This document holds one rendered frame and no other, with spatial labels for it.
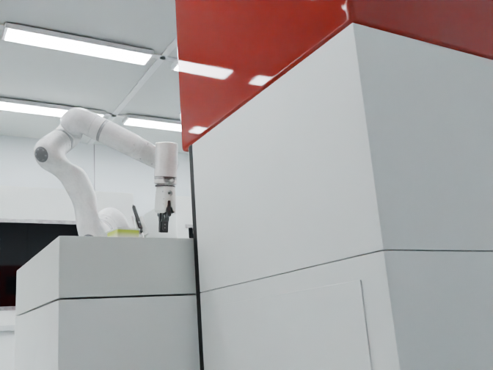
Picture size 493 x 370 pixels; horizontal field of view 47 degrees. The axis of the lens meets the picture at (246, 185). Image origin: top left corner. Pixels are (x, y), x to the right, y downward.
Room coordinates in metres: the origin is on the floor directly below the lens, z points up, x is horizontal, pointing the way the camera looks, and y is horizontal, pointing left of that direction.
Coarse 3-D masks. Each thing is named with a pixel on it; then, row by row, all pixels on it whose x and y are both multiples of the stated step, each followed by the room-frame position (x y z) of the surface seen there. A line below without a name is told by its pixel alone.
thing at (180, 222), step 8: (176, 200) 5.11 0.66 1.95; (184, 200) 5.15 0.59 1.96; (176, 208) 5.11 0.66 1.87; (184, 208) 5.15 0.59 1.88; (152, 216) 5.62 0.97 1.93; (176, 216) 5.11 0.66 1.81; (184, 216) 5.15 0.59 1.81; (152, 224) 5.62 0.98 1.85; (176, 224) 5.11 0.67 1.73; (184, 224) 5.15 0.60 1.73; (152, 232) 5.63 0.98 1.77; (168, 232) 5.27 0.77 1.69; (176, 232) 5.11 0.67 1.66; (184, 232) 5.15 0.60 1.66; (192, 232) 5.19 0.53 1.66
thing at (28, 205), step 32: (0, 192) 4.34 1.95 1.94; (32, 192) 4.46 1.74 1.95; (64, 192) 4.59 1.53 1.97; (96, 192) 4.73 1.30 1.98; (0, 224) 4.34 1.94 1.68; (32, 224) 4.46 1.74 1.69; (64, 224) 4.59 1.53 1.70; (128, 224) 4.88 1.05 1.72; (0, 256) 4.34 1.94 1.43; (32, 256) 4.47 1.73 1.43; (0, 288) 4.35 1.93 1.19; (0, 320) 4.35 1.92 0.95; (0, 352) 4.16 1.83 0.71
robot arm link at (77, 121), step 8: (72, 112) 1.95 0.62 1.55; (80, 112) 1.95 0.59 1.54; (88, 112) 1.96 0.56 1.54; (64, 120) 1.97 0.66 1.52; (72, 120) 1.95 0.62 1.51; (80, 120) 1.95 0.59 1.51; (88, 120) 1.95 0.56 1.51; (96, 120) 1.95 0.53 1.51; (104, 120) 1.96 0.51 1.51; (56, 128) 2.09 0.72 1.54; (64, 128) 2.01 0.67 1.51; (72, 128) 1.97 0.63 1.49; (80, 128) 1.96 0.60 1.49; (88, 128) 1.96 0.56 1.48; (96, 128) 1.95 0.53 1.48; (72, 136) 2.08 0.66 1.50; (80, 136) 2.04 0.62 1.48; (88, 136) 1.99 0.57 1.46; (96, 136) 1.97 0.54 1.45; (72, 144) 2.10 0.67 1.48
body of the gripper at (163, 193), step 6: (156, 186) 2.05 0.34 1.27; (162, 186) 2.01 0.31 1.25; (168, 186) 2.01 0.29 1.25; (174, 186) 2.02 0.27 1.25; (156, 192) 2.05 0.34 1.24; (162, 192) 2.01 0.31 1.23; (168, 192) 2.01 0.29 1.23; (174, 192) 2.02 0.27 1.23; (156, 198) 2.06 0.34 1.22; (162, 198) 2.01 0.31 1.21; (168, 198) 2.01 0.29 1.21; (174, 198) 2.02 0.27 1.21; (156, 204) 2.06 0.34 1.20; (162, 204) 2.01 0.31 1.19; (174, 204) 2.02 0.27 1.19; (156, 210) 2.07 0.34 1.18; (162, 210) 2.02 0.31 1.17; (174, 210) 2.03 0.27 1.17
